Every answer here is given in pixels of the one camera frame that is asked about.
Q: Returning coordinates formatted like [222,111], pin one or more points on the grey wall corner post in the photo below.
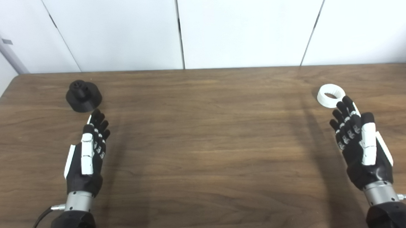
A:
[5,46]

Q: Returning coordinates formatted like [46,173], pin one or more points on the round black stepped part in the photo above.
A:
[84,99]

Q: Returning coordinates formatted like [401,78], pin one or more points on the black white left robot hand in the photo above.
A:
[77,169]

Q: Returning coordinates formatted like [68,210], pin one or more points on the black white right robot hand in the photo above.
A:
[370,169]

